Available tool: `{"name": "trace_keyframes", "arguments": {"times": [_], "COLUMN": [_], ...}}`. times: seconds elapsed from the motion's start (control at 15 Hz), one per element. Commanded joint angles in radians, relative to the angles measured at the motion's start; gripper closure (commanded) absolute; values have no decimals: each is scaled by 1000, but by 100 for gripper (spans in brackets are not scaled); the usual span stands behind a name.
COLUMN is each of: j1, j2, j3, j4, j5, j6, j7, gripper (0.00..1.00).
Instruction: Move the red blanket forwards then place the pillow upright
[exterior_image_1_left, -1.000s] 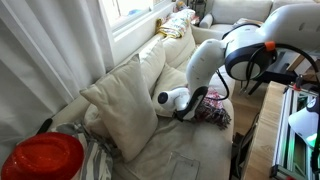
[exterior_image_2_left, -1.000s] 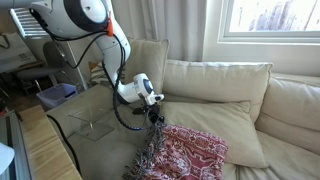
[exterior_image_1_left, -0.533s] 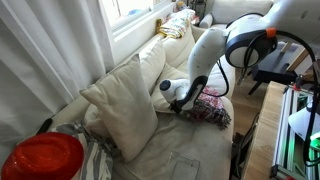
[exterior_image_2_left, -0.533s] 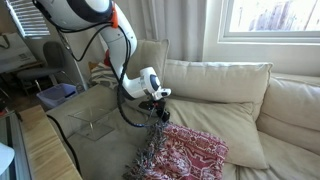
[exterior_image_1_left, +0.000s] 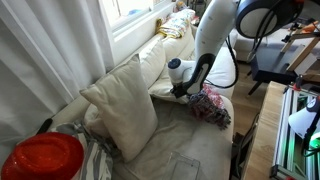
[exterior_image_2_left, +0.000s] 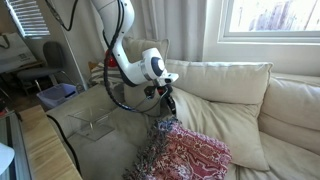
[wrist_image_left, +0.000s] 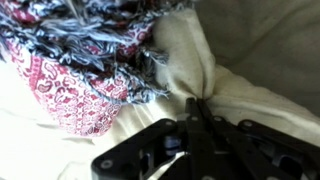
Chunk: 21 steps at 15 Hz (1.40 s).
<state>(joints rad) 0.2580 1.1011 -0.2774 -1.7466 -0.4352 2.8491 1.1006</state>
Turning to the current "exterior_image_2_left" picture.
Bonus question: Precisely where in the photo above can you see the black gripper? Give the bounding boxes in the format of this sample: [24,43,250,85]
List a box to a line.
[157,83,177,116]

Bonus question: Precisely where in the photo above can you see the beige throw pillow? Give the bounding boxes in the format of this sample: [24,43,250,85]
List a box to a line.
[122,37,170,118]
[169,85,270,172]

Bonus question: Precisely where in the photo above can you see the red patterned fringed blanket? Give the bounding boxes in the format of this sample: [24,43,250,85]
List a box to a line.
[122,118,233,180]

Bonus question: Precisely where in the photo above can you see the red hard hat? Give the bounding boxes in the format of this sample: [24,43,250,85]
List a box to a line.
[104,49,118,68]

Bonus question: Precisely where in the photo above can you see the white curtain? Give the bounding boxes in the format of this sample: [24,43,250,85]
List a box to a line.
[51,0,208,89]

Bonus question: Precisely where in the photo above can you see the grey white striped cloth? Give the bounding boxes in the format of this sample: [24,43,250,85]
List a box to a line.
[88,61,126,88]

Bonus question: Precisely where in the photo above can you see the clear acrylic stand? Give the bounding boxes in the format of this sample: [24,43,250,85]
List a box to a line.
[67,105,116,142]

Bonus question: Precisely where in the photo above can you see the beige fabric sofa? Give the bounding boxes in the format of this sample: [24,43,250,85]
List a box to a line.
[46,59,320,180]

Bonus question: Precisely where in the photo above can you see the white slanted pole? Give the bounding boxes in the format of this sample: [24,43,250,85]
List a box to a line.
[49,0,88,91]

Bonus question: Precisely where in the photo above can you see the lavender plastic bin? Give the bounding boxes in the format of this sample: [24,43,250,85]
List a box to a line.
[35,82,79,109]

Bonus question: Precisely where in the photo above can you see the grey office chair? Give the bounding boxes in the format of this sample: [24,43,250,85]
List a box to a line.
[15,40,68,96]

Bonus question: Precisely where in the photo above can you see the light wooden table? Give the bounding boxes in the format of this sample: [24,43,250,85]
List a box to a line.
[19,104,83,180]

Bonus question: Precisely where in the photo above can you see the white printed bag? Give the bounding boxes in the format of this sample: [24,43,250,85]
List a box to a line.
[0,32,38,73]

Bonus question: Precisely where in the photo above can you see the white window blinds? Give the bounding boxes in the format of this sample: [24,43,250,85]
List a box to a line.
[4,0,52,38]

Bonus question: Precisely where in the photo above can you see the white dome cap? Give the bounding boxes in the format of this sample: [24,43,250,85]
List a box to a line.
[0,142,16,176]

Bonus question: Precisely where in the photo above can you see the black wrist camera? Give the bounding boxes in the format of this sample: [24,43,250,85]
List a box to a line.
[143,85,158,100]

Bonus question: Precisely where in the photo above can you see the black floor cable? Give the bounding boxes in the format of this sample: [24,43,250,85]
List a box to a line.
[48,114,83,176]

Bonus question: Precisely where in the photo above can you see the white window frame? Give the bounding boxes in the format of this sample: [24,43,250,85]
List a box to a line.
[218,0,320,44]

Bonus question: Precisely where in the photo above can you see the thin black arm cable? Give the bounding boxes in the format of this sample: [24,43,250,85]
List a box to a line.
[44,0,79,32]

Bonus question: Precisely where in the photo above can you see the aluminium profile frame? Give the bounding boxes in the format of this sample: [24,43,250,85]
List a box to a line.
[0,111,33,180]

